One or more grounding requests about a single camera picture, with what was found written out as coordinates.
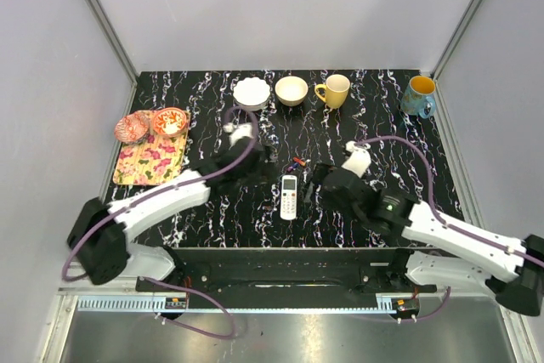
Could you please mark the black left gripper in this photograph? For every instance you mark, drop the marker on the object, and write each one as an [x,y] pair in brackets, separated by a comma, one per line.
[263,172]

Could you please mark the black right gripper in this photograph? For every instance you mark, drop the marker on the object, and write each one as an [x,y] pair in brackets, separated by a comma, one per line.
[315,178]

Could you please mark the white remote control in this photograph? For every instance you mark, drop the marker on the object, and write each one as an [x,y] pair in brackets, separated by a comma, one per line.
[288,197]

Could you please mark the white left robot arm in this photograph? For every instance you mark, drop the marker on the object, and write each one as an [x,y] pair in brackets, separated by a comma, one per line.
[102,237]

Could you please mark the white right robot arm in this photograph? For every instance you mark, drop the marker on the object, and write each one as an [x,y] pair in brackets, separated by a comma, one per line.
[507,269]

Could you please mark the white scalloped bowl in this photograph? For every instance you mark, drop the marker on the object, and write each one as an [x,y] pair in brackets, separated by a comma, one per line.
[252,93]

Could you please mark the cream round bowl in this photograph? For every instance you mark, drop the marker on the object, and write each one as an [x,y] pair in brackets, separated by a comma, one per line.
[291,91]

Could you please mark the yellow mug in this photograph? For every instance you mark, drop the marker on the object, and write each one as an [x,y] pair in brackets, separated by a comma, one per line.
[334,91]

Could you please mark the orange floral bowl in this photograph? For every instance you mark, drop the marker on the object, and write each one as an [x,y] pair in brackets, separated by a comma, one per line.
[169,122]

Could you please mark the floral rectangular tray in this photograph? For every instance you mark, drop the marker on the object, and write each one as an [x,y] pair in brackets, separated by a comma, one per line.
[156,160]

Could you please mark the red patterned shallow bowl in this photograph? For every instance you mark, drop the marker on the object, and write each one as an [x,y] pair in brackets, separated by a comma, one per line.
[133,128]

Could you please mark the blue floral mug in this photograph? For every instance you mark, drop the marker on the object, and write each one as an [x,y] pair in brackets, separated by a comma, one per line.
[418,98]

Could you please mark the right electronics connector box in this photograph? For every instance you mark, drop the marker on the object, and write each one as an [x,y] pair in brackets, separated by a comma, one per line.
[411,305]

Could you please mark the electronics connector box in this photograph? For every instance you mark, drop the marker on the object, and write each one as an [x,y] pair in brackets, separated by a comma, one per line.
[176,302]
[411,305]

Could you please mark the left electronics connector box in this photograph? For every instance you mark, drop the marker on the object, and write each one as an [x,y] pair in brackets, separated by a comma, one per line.
[176,302]

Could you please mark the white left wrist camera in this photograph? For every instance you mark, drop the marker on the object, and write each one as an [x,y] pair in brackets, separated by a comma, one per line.
[239,136]

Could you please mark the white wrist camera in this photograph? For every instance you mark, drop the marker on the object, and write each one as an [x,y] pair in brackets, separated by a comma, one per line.
[239,136]
[358,160]

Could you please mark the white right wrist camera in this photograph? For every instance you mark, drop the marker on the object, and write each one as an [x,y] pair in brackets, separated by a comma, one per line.
[358,160]

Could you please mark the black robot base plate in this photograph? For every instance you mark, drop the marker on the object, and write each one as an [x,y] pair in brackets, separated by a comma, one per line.
[344,273]

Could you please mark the aluminium front rail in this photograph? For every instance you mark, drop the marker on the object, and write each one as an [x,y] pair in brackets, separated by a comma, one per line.
[266,303]

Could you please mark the right aluminium frame post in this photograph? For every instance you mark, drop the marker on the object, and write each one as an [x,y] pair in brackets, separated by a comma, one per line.
[462,26]

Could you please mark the aluminium frame post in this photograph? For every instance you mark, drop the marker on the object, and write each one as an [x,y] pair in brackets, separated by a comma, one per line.
[462,26]
[113,39]

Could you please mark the left aluminium frame post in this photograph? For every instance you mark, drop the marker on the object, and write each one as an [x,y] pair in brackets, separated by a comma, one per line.
[113,39]

